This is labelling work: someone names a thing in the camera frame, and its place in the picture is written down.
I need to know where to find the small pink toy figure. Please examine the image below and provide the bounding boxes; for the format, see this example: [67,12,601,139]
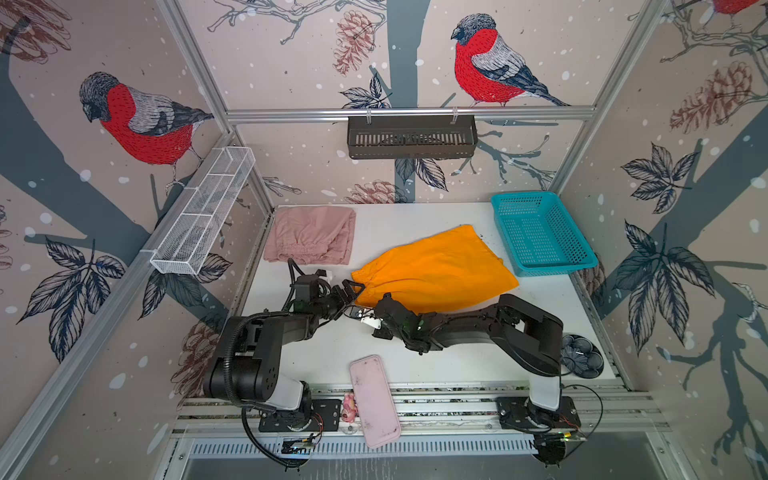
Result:
[341,392,358,423]

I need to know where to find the white wire mesh shelf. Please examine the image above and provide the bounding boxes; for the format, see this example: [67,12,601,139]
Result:
[150,146,255,275]

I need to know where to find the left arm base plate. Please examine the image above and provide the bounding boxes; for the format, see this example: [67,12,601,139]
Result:
[258,399,342,433]

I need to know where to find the left circuit board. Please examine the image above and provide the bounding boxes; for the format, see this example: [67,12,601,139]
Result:
[280,437,318,456]

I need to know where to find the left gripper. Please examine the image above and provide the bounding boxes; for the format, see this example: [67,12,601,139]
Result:
[312,280,364,320]

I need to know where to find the orange shorts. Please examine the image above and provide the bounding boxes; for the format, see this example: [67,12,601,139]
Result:
[351,225,519,314]

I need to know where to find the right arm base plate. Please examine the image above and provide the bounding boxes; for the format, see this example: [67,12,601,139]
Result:
[495,396,581,434]

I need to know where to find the black hanging wire basket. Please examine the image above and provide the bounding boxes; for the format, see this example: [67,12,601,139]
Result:
[347,115,478,160]

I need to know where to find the aluminium frame crossbar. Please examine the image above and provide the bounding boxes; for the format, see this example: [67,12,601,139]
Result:
[225,106,597,125]

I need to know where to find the teal plastic basket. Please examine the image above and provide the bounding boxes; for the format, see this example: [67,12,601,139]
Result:
[491,191,598,277]

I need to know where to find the circuit board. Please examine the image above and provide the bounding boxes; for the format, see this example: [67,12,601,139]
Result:
[280,437,318,456]
[540,431,588,445]

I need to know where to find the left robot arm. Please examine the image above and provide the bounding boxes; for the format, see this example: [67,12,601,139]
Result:
[202,271,365,431]

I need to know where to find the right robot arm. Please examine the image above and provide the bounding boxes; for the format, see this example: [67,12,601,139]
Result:
[352,293,564,413]

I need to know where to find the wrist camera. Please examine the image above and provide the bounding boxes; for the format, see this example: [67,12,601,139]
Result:
[293,269,331,302]
[360,312,382,330]

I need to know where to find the right circuit board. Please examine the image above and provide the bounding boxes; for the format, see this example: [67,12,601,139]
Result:
[540,431,588,445]

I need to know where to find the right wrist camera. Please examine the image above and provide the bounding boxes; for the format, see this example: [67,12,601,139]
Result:
[360,312,382,330]

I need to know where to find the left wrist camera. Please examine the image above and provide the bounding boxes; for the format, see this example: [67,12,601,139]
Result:
[293,269,331,302]

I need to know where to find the pink tray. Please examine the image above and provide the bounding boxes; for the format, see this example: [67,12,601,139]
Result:
[349,355,401,449]

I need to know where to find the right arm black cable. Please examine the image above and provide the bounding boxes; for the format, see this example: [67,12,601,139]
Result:
[560,383,605,462]

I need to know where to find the pink shorts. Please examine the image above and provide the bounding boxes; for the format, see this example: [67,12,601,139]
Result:
[263,206,356,265]

